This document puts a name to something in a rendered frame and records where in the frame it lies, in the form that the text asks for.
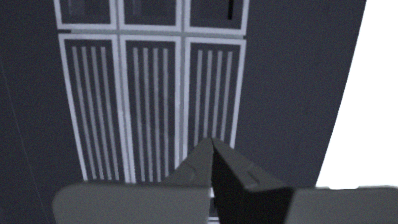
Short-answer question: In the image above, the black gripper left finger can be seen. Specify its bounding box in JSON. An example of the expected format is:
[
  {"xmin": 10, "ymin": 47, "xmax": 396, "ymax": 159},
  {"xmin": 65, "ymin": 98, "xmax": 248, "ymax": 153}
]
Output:
[{"xmin": 52, "ymin": 137, "xmax": 213, "ymax": 224}]

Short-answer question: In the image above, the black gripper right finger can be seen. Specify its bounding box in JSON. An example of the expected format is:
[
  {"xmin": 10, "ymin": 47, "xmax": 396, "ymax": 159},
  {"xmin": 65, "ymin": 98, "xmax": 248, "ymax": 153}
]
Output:
[{"xmin": 211, "ymin": 138, "xmax": 398, "ymax": 224}]

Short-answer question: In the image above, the black server rack frame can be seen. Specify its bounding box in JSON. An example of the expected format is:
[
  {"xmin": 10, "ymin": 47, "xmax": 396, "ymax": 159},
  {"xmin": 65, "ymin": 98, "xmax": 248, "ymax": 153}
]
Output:
[{"xmin": 0, "ymin": 0, "xmax": 367, "ymax": 224}]

